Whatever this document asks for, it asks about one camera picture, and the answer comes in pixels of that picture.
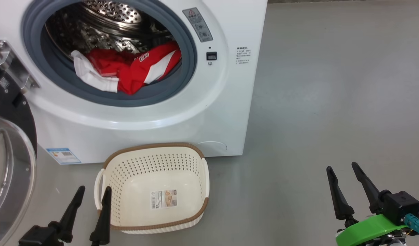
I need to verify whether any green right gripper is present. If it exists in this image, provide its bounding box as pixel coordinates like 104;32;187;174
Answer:
326;162;408;246

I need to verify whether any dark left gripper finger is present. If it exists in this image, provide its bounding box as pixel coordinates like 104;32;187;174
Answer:
89;186;112;246
58;186;85;244

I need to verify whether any black round glass washer door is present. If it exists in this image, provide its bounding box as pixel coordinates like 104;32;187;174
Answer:
0;58;38;246

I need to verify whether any red and white garment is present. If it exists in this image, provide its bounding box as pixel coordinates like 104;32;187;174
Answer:
71;41;182;95

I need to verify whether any cream perforated laundry basket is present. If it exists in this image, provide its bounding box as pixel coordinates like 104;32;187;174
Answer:
94;142;210;234

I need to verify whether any printed food package label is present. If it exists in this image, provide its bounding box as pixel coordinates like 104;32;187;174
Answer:
150;190;178;209

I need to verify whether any white front-load washing machine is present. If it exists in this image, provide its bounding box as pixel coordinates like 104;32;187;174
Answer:
0;0;268;165

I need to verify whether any blue energy label sticker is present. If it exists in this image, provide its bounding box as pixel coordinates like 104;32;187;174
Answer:
45;148;82;165

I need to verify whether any teal camera cable connector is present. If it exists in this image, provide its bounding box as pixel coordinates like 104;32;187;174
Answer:
404;214;419;241

